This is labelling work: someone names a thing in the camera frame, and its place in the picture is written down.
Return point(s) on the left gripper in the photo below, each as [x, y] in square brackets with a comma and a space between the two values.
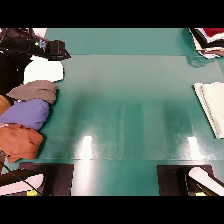
[57, 50]

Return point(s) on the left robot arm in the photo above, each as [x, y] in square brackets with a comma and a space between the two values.
[16, 43]

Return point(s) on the white garment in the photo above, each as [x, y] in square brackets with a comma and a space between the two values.
[43, 70]

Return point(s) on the grey-brown garment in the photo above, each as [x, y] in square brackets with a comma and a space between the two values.
[36, 90]

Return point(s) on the purple garment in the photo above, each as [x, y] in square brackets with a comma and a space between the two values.
[26, 115]

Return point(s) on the brown garment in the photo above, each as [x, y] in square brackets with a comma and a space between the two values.
[4, 105]

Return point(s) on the orange garment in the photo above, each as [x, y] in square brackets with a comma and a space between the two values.
[20, 141]

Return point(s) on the heap of clothes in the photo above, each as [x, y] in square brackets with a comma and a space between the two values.
[208, 47]

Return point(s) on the red garment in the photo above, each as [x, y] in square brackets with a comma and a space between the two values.
[215, 31]

